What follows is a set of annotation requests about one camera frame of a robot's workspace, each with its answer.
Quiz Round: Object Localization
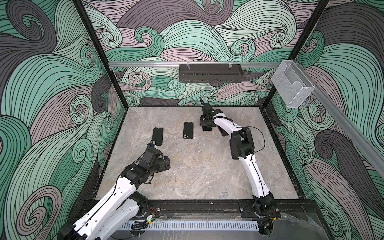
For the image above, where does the black phone case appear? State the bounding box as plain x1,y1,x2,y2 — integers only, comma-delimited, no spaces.
151,127,164,146
183,122,194,140

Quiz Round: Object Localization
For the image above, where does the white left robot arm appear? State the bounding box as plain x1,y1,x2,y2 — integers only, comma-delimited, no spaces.
58,155,171,240

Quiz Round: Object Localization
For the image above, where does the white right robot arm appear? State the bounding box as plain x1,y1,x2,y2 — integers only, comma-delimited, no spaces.
200,100,281,219

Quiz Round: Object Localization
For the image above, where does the black phone glossy screen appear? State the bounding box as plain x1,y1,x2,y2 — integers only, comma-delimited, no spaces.
218,126,229,137

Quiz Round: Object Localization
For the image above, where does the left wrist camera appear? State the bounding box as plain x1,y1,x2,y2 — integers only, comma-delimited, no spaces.
143,148,162,165

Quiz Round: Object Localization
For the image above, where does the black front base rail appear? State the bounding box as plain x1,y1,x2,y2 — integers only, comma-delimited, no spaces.
144,199,320,219

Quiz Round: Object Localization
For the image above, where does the black wall tray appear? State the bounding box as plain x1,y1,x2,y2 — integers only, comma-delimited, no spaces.
179,64,244,84

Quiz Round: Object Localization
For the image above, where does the white slotted cable duct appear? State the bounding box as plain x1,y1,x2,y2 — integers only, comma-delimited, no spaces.
136,220,259,232

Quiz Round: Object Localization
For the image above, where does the clear plastic wall bin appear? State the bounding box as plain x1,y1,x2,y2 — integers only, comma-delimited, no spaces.
272,60,315,109

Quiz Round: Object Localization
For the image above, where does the aluminium back wall rail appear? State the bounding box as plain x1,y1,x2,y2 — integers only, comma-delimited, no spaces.
108,61,283,69

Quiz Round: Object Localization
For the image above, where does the aluminium wall rail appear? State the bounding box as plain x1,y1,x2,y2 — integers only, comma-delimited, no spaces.
108,61,283,69
293,62,384,176

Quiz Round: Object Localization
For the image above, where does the aluminium right wall rail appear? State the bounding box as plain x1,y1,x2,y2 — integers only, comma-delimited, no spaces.
293,62,384,176

